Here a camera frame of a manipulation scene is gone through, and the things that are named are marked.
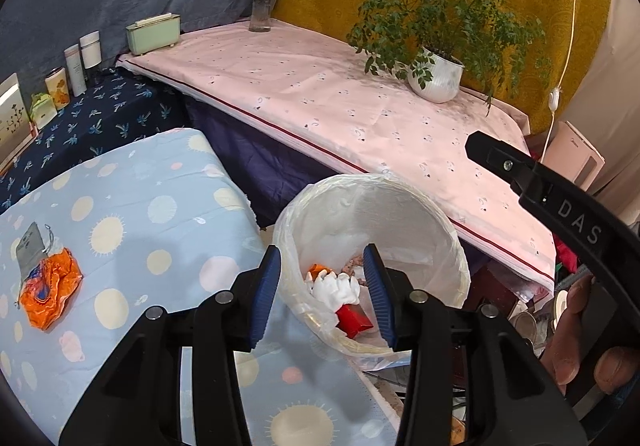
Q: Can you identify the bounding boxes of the white tube bottle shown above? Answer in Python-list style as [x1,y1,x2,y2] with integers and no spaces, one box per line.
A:
[63,44,88,97]

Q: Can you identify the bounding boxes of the red cloth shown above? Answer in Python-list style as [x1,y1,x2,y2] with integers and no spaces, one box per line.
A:
[554,233,581,277]

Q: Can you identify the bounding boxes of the dark purple cloth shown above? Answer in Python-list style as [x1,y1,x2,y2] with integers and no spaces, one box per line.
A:
[185,96,381,229]

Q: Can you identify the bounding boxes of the pale green tissue box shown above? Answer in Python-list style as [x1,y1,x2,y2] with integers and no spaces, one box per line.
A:
[125,12,182,56]

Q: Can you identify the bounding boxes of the green leafy plant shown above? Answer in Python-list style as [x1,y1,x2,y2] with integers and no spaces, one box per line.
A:
[314,0,553,117]

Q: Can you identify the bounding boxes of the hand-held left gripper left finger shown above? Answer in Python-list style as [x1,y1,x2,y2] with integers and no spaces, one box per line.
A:
[59,243,282,446]

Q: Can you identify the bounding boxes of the white plant pot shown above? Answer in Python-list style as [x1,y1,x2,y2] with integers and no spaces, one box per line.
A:
[407,46,465,104]

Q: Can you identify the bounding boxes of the navy floral cloth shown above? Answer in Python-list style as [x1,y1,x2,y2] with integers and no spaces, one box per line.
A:
[0,66,188,214]

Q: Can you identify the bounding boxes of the white paper towel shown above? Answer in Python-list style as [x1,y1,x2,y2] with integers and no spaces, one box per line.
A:
[305,269,362,312]

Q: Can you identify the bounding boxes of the grey drawstring pouch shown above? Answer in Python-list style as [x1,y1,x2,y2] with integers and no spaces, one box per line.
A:
[15,222,56,282]

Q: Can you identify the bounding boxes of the white cable with switch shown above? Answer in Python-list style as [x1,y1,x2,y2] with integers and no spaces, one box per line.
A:
[542,0,581,157]

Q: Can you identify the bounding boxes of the white capped jar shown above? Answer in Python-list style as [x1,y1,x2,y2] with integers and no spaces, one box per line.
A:
[79,30,103,87]

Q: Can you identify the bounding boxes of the pink appliance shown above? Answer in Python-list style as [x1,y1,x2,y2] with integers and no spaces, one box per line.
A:
[541,120,606,192]

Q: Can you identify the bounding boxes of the yellow can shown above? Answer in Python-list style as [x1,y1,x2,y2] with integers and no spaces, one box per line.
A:
[44,67,71,110]

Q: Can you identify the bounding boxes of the person's right hand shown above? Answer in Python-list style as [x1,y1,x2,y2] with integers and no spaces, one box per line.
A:
[542,275,640,396]

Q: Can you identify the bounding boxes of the green packet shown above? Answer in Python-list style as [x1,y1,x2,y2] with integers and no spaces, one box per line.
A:
[29,92,58,129]

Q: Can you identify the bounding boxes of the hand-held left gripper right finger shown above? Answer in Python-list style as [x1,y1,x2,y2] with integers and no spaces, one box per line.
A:
[362,243,587,446]

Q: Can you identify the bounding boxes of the red paper envelope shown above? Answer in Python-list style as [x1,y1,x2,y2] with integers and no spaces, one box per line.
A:
[335,303,373,339]

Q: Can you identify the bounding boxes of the orange plastic bag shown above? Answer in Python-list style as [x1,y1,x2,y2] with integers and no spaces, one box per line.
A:
[17,246,83,331]

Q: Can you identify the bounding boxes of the pink cloth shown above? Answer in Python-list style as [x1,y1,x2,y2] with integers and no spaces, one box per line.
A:
[116,21,558,297]

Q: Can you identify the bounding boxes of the white flower print box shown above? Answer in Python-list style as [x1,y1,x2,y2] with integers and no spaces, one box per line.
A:
[0,72,38,172]

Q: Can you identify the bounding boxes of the white lined trash bin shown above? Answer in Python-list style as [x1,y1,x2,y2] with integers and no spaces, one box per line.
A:
[272,172,471,358]

